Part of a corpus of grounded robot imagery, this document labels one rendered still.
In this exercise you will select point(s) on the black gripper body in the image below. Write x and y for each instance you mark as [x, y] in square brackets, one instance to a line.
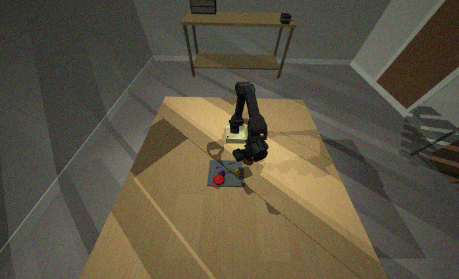
[240, 155]

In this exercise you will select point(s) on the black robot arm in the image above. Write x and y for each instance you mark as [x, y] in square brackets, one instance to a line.
[256, 123]

